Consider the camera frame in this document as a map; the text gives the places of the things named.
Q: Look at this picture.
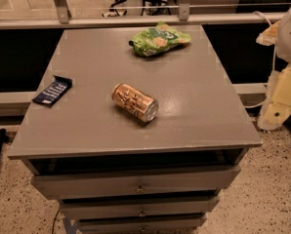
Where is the grey drawer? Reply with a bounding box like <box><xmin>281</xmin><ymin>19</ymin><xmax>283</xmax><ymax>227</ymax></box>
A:
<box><xmin>61</xmin><ymin>196</ymin><xmax>219</xmax><ymax>219</ymax></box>
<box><xmin>77</xmin><ymin>214</ymin><xmax>206</xmax><ymax>234</ymax></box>
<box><xmin>31</xmin><ymin>165</ymin><xmax>240</xmax><ymax>200</ymax></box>

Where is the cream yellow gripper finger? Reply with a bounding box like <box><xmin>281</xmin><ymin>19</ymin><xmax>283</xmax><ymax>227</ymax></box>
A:
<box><xmin>257</xmin><ymin>63</ymin><xmax>291</xmax><ymax>131</ymax></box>

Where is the white cable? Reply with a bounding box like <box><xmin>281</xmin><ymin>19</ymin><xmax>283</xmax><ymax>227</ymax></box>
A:
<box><xmin>243</xmin><ymin>11</ymin><xmax>278</xmax><ymax>109</ymax></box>

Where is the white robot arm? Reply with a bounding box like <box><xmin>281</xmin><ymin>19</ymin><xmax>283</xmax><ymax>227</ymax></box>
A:
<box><xmin>257</xmin><ymin>7</ymin><xmax>291</xmax><ymax>131</ymax></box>

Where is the bottom grey drawer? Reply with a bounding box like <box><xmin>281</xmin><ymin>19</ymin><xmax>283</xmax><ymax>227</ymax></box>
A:
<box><xmin>77</xmin><ymin>214</ymin><xmax>206</xmax><ymax>234</ymax></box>

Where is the blue snack wrapper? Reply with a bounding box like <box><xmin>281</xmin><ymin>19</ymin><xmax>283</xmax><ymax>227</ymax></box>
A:
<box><xmin>32</xmin><ymin>76</ymin><xmax>72</xmax><ymax>107</ymax></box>

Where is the orange soda can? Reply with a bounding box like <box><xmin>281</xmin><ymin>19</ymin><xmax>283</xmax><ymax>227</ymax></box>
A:
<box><xmin>111</xmin><ymin>83</ymin><xmax>159</xmax><ymax>123</ymax></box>

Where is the middle grey drawer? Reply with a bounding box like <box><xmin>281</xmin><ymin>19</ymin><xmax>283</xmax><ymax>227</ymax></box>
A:
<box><xmin>61</xmin><ymin>196</ymin><xmax>219</xmax><ymax>219</ymax></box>

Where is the top grey drawer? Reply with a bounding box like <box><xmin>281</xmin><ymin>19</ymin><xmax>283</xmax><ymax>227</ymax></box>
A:
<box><xmin>31</xmin><ymin>165</ymin><xmax>240</xmax><ymax>200</ymax></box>

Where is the grey metal railing frame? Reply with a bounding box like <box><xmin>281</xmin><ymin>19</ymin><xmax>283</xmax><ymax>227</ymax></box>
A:
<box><xmin>0</xmin><ymin>0</ymin><xmax>291</xmax><ymax>29</ymax></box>

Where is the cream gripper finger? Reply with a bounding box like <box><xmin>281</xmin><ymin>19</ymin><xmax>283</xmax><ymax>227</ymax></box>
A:
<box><xmin>256</xmin><ymin>21</ymin><xmax>280</xmax><ymax>46</ymax></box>

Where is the green chip bag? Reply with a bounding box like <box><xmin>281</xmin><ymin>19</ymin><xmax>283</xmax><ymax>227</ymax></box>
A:
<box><xmin>129</xmin><ymin>21</ymin><xmax>191</xmax><ymax>57</ymax></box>

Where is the grey drawer cabinet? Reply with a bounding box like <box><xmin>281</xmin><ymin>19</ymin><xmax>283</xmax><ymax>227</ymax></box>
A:
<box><xmin>10</xmin><ymin>26</ymin><xmax>260</xmax><ymax>234</ymax></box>

